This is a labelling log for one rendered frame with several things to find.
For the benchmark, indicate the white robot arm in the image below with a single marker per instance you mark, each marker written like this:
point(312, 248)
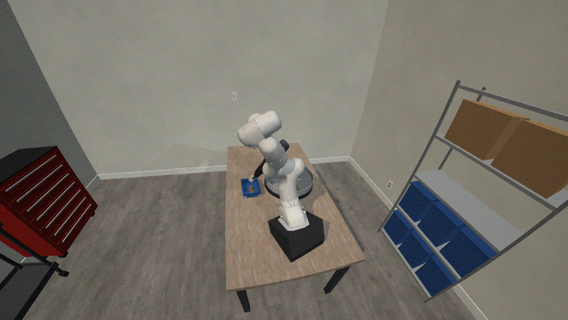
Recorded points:
point(258, 132)

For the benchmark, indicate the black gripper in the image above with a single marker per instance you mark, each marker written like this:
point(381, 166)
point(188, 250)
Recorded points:
point(258, 173)

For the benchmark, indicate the blue crate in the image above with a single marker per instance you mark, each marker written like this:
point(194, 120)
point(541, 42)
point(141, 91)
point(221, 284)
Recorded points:
point(245, 183)

